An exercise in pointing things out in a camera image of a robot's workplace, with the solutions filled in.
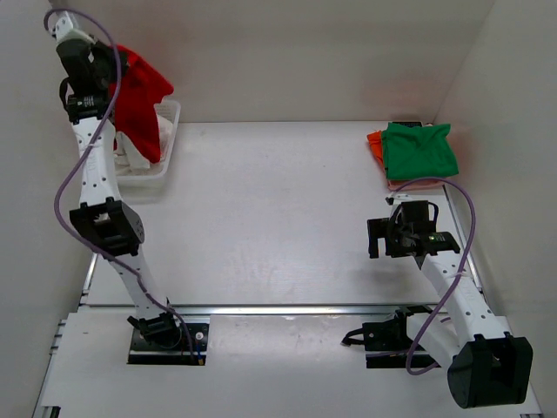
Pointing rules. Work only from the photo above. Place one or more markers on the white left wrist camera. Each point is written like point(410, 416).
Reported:
point(67, 28)

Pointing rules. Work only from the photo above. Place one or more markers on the red t shirt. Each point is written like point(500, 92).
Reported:
point(142, 87)

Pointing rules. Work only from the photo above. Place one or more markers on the green folded t shirt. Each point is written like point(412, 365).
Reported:
point(417, 152)

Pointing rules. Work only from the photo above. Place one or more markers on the orange folded t shirt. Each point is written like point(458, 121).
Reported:
point(375, 143)

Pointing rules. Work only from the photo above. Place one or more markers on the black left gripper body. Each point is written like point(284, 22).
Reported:
point(108, 67)

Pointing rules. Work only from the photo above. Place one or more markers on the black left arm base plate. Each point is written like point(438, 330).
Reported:
point(175, 351)

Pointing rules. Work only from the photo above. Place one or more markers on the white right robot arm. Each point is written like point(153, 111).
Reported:
point(485, 364)

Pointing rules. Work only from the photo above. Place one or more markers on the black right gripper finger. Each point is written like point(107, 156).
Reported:
point(379, 247)
point(377, 228)

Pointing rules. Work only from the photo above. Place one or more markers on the pink folded t shirt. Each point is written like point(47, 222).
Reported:
point(407, 185)

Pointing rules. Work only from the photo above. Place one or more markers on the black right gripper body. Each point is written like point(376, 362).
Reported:
point(399, 232)

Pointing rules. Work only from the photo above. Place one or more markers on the black device behind shirt stack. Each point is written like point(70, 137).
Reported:
point(408, 124)

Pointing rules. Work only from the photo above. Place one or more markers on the white plastic basket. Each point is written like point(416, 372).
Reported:
point(169, 109)

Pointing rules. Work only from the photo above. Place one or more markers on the white crumpled t shirt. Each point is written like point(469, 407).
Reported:
point(127, 154)

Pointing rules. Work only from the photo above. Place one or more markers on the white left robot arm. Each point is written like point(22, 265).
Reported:
point(102, 219)

